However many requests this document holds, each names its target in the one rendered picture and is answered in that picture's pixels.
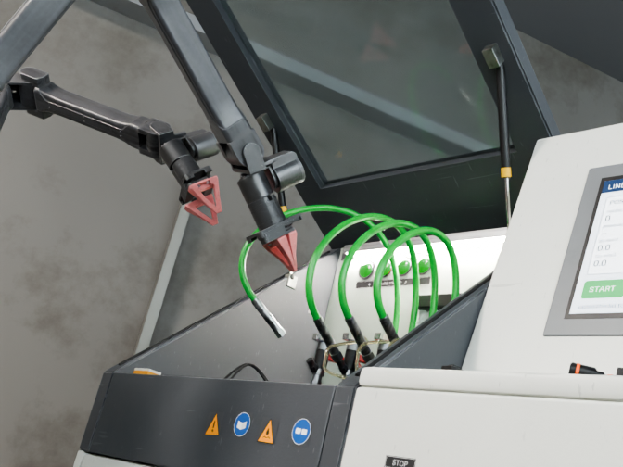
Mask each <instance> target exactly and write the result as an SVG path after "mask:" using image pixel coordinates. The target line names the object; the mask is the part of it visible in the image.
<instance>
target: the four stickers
mask: <svg viewBox="0 0 623 467"><path fill-rule="evenodd" d="M252 414H253V412H244V411H237V412H236V416H235V422H234V426H233V430H232V433H231V436H239V437H248V429H249V426H250V422H251V418H252ZM223 415H224V412H210V414H209V418H208V421H207V425H206V429H205V433H204V435H207V436H219V434H220V431H221V427H222V423H223ZM279 421H280V419H275V418H268V417H262V421H261V428H260V431H259V434H258V438H257V443H262V444H268V445H273V443H274V440H275V436H276V432H277V428H278V424H279ZM313 421H314V420H313V419H307V418H301V417H296V418H295V421H294V424H293V428H292V432H291V435H290V438H289V442H288V443H290V444H295V445H299V446H303V447H307V446H308V442H309V438H310V434H311V430H312V425H313Z"/></svg>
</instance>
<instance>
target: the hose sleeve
mask: <svg viewBox="0 0 623 467"><path fill-rule="evenodd" d="M251 303H252V304H253V306H254V307H255V308H256V310H257V311H258V312H259V314H260V315H261V316H262V318H263V319H264V320H265V321H266V322H267V323H268V325H269V326H270V328H272V330H273V331H274V332H276V331H278V330H279V329H280V328H281V326H280V325H279V323H278V322H277V321H276V319H275V318H274V317H273V315H272V314H271V313H270V311H269V310H267V308H266V307H265V306H264V304H263V303H262V302H261V300H260V299H259V298H258V297H256V298H255V299H254V300H253V301H251Z"/></svg>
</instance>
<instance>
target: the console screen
mask: <svg viewBox="0 0 623 467"><path fill-rule="evenodd" d="M543 336H623V163H621V164H616V165H609V166H603V167H598V168H592V169H590V170H589V174H588V177H587V181H586V183H585V187H584V190H583V194H582V197H581V200H580V203H579V207H578V213H577V217H576V219H575V223H574V226H573V230H572V233H571V236H570V239H569V243H568V247H567V250H566V255H565V259H564V262H563V266H562V269H561V272H560V275H559V279H558V283H557V286H556V289H555V292H554V296H553V302H552V305H551V308H550V311H549V315H548V319H547V322H546V325H545V328H544V332H543Z"/></svg>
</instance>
